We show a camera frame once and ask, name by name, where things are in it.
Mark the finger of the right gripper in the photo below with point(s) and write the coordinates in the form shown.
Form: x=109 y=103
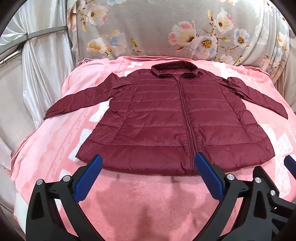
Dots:
x=263 y=214
x=290 y=164

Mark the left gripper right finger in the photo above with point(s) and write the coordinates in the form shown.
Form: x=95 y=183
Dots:
x=225 y=188

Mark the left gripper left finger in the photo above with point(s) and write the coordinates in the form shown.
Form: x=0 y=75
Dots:
x=43 y=218

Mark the maroon puffer jacket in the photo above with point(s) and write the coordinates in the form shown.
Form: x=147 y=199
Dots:
x=159 y=119

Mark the pink patterned blanket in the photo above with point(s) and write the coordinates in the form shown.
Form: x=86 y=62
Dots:
x=135 y=207

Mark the grey floral bed sheet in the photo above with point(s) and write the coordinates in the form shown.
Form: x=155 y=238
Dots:
x=251 y=33

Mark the white satin curtain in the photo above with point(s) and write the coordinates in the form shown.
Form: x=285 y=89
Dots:
x=32 y=73

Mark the grey curtain tieback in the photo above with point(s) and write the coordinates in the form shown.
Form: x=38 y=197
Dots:
x=29 y=36

